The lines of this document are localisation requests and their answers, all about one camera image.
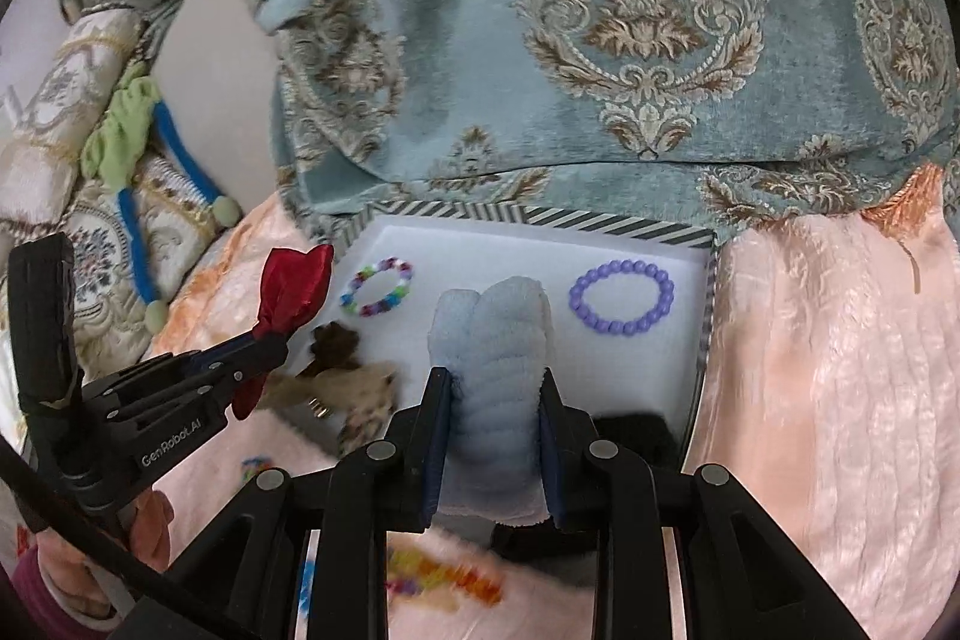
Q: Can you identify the light blue towel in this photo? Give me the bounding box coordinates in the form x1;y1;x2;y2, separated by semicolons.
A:
427;276;557;528

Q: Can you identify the black cable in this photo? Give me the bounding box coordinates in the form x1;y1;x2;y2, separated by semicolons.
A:
0;437;151;611

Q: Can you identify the pale plain pillow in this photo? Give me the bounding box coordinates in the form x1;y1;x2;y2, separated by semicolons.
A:
157;0;301;217

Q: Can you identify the purple bead bracelet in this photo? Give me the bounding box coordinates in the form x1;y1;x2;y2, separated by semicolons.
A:
568;260;676;337

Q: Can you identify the brown furry hair clip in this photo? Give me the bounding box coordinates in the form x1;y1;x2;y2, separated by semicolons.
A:
266;321;402;453

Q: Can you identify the pink quilted blanket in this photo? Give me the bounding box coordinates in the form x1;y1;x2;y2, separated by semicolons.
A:
142;164;960;640

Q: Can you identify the green and blue plush toy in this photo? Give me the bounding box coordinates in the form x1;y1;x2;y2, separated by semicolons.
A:
79;62;241;333

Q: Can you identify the orange and yellow bead bracelet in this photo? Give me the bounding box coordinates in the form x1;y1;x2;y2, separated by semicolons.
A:
386;550;503;607

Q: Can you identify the beige embroidered cushion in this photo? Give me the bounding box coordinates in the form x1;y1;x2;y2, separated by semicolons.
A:
0;2;226;371

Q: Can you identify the red satin bow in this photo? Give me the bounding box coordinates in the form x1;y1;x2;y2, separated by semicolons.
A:
231;242;336;420

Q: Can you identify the person's left hand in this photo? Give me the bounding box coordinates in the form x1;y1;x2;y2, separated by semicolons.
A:
34;488;175;630

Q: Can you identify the person's left forearm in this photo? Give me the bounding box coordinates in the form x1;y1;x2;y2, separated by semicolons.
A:
0;539;57;618

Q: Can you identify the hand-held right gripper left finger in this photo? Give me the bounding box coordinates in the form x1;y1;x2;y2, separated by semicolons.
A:
131;366;455;640

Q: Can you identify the orange tassel fringe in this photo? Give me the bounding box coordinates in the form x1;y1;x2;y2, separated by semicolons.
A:
859;164;946;296

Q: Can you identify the striped jewelry box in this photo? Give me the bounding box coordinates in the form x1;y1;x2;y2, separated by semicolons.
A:
296;197;721;483

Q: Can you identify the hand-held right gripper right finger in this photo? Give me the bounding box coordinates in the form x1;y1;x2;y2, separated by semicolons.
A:
536;368;875;640

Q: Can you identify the multicolour bead bracelet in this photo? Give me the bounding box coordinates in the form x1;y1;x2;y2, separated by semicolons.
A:
339;257;416;319

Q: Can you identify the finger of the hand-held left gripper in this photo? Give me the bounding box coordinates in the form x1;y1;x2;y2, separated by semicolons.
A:
172;331;292;386
82;364;261;423

